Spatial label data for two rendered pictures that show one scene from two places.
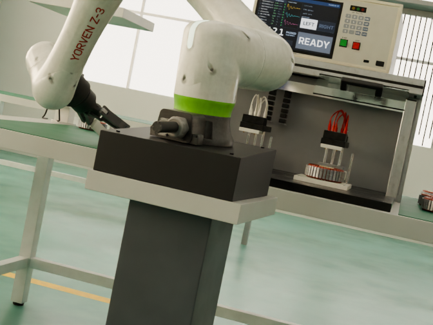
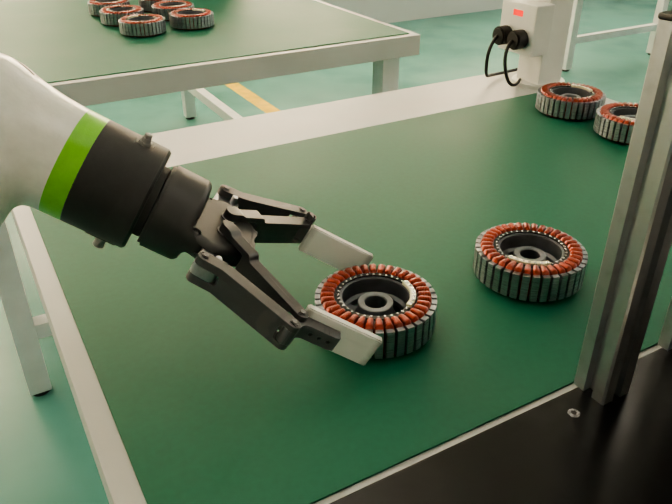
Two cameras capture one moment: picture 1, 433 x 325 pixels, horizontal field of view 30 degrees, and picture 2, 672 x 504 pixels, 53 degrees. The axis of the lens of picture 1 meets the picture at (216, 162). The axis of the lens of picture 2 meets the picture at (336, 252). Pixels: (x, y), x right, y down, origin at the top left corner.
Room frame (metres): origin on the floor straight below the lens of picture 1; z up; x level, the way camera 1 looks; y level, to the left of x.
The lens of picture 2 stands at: (2.04, -0.06, 1.13)
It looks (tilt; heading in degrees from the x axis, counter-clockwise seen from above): 30 degrees down; 47
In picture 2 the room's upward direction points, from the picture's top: straight up
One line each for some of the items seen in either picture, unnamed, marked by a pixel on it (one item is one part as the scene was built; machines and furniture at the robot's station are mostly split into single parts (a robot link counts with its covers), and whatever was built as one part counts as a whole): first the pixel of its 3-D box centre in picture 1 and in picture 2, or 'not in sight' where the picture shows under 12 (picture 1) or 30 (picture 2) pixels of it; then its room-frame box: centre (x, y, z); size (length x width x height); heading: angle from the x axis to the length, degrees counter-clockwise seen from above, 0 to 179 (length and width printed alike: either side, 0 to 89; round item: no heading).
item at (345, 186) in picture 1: (323, 181); not in sight; (2.27, -0.30, 0.78); 0.15 x 0.15 x 0.01; 77
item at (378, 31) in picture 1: (328, 36); not in sight; (2.61, -0.27, 1.22); 0.44 x 0.39 x 0.20; 77
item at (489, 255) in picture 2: not in sight; (528, 260); (2.59, 0.24, 0.77); 0.11 x 0.11 x 0.04
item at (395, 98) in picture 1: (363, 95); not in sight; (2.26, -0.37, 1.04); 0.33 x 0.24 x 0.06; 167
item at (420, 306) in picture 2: not in sight; (375, 308); (2.41, 0.29, 0.77); 0.11 x 0.11 x 0.04
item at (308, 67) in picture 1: (316, 73); not in sight; (2.61, -0.26, 1.09); 0.68 x 0.44 x 0.05; 77
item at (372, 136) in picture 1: (303, 126); not in sight; (2.54, -0.24, 0.92); 0.66 x 0.01 x 0.30; 77
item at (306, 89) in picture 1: (303, 88); not in sight; (2.39, -0.21, 1.03); 0.62 x 0.01 x 0.03; 77
